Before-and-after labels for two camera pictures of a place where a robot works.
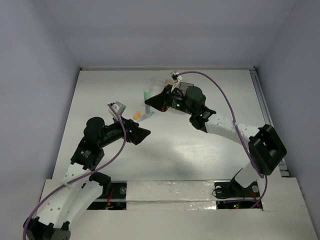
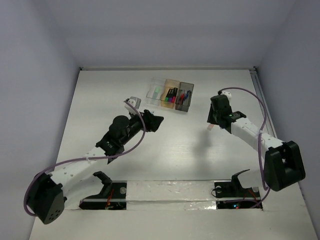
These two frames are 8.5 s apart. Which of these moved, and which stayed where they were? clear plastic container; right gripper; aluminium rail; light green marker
Moved: right gripper; light green marker
Stayed: aluminium rail; clear plastic container
